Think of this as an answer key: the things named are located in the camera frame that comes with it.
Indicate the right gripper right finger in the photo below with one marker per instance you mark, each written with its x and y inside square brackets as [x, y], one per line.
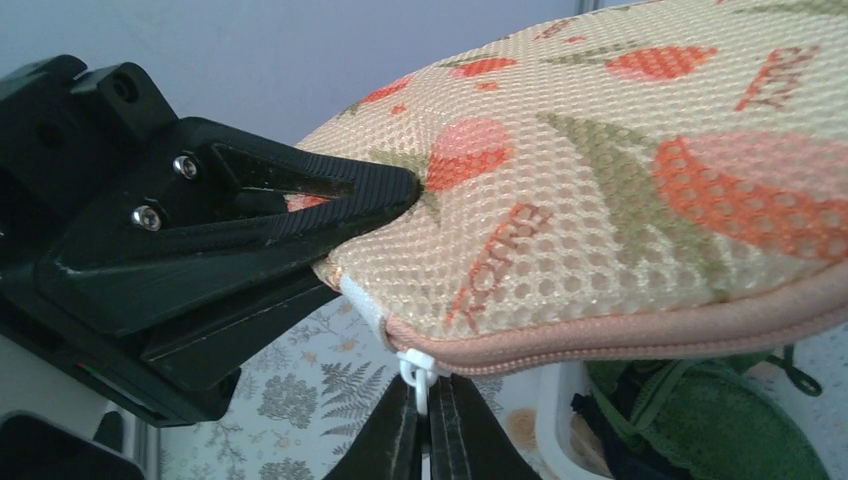
[208, 211]

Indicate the green bra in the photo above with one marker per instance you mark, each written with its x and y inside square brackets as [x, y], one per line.
[705, 418]

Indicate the floral patterned table mat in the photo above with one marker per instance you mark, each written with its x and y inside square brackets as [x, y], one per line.
[300, 402]

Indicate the white zipper pull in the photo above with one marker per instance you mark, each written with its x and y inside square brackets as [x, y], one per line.
[420, 372]

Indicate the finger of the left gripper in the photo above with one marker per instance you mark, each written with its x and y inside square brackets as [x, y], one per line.
[389, 445]
[465, 439]

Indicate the dark navy garment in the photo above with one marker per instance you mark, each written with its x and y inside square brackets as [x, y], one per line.
[623, 461]

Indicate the peach floral mesh laundry bag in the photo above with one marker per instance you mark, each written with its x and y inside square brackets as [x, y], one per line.
[660, 180]

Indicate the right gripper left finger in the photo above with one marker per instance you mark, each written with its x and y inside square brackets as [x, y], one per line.
[199, 349]

